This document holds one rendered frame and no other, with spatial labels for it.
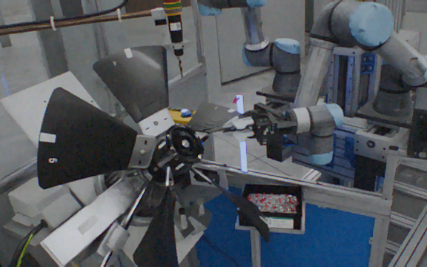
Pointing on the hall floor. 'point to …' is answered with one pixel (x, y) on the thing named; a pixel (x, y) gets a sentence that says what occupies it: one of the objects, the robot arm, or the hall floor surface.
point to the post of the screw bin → (256, 248)
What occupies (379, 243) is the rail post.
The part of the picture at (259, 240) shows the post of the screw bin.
